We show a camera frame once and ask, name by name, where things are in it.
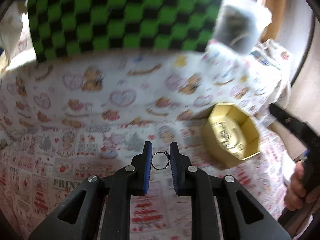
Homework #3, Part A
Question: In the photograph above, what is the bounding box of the gold octagonal box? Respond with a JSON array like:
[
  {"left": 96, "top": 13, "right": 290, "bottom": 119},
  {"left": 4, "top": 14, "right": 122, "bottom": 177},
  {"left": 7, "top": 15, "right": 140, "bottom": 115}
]
[{"left": 201, "top": 102, "right": 262, "bottom": 168}]

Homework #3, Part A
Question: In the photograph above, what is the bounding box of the strawberry printed cloth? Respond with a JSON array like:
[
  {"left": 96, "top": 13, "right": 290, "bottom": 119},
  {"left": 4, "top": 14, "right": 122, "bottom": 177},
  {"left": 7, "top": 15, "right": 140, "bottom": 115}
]
[{"left": 0, "top": 120, "right": 288, "bottom": 240}]

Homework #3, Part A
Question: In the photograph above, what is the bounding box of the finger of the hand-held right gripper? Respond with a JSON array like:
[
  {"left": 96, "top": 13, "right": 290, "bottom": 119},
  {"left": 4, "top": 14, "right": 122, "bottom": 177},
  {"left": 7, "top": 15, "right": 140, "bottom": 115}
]
[{"left": 269, "top": 104, "right": 304, "bottom": 136}]

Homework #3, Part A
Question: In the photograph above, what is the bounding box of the green black checkered box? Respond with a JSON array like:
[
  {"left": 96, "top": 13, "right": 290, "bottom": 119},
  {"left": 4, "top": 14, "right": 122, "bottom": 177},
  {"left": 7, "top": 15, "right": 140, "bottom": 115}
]
[{"left": 27, "top": 0, "right": 228, "bottom": 63}]

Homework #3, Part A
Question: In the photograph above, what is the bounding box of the bear printed cloth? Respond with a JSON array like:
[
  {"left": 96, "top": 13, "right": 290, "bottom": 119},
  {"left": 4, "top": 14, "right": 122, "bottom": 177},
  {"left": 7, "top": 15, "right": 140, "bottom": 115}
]
[{"left": 0, "top": 12, "right": 293, "bottom": 130}]

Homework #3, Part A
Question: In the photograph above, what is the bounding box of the wooden window frame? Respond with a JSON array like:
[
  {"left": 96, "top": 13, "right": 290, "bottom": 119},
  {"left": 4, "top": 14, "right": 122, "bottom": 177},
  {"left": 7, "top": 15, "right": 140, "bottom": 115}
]
[{"left": 257, "top": 0, "right": 282, "bottom": 40}]

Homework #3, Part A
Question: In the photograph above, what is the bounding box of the silver beaded ring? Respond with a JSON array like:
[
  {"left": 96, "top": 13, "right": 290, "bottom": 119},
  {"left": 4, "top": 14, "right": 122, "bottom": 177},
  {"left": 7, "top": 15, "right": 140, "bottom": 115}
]
[{"left": 151, "top": 151, "right": 172, "bottom": 172}]

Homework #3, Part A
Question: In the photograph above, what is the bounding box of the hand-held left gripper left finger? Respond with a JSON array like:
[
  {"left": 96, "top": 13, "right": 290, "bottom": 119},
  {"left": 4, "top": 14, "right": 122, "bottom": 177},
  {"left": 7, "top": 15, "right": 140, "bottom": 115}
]
[{"left": 29, "top": 141, "right": 153, "bottom": 240}]

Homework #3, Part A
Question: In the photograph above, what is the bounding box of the person's right hand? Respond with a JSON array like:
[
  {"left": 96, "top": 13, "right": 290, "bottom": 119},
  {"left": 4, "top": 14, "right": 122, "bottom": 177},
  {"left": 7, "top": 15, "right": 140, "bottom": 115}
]
[{"left": 284, "top": 162, "right": 320, "bottom": 212}]

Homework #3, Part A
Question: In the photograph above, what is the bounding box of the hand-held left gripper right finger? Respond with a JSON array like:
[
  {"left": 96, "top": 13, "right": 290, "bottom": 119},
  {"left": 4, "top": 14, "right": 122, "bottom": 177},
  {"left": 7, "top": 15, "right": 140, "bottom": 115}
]
[{"left": 169, "top": 142, "right": 292, "bottom": 240}]

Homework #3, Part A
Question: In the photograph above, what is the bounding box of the translucent plastic tub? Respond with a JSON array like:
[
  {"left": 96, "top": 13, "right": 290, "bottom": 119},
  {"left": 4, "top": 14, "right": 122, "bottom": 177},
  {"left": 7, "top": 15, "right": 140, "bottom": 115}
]
[{"left": 212, "top": 0, "right": 273, "bottom": 55}]

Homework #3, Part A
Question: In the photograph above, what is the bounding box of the silver bangle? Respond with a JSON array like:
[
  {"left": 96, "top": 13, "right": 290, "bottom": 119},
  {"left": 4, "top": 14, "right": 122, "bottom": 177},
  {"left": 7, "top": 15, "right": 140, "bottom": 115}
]
[{"left": 216, "top": 120, "right": 242, "bottom": 152}]

